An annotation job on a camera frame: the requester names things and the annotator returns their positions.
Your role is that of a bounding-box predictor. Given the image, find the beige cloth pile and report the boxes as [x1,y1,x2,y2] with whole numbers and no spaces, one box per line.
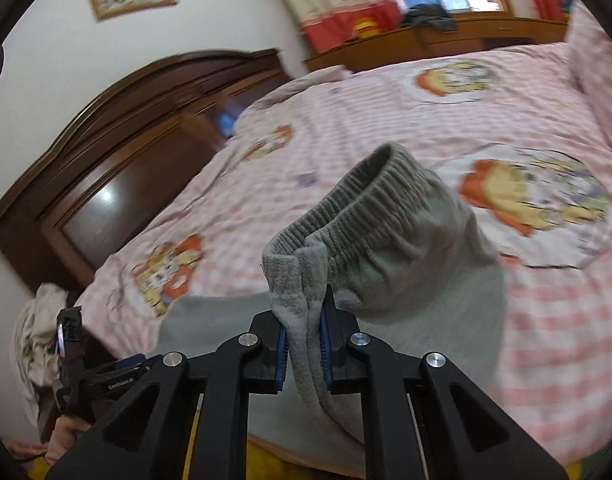
[10,282,86,431]

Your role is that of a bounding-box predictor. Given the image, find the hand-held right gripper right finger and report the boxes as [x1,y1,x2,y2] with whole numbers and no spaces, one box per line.
[320,285,569,480]

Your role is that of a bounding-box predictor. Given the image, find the wooden cabinet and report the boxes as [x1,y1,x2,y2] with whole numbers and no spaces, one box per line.
[303,12,572,73]

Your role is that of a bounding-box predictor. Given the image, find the person's left hand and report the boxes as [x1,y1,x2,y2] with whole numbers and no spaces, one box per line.
[44,412,94,467]

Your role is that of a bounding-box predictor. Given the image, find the pink checked printed bedsheet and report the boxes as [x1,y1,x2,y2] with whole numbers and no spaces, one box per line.
[80,42,612,466]

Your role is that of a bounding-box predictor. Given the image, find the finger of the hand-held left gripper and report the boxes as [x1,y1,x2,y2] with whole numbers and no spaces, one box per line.
[116,353,163,372]

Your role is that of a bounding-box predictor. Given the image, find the dark wooden headboard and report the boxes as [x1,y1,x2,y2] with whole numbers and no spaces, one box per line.
[0,49,293,293]

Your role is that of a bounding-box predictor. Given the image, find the dark clothes heap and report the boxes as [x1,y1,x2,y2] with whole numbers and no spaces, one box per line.
[401,3,457,31]

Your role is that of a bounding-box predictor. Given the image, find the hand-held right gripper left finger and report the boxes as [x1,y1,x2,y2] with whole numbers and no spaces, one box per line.
[44,311,289,480]

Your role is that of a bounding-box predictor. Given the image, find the grey pants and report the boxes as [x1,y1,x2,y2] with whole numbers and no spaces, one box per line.
[156,142,509,480]

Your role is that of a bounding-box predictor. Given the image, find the wide printed red-hem curtain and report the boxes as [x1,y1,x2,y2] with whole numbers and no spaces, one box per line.
[266,0,403,54]

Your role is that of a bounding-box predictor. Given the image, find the pink checked pillow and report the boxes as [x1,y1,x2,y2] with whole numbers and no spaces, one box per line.
[566,5,612,158]

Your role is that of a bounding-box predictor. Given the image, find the yellow blanket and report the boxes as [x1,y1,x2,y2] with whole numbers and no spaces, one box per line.
[248,435,367,480]

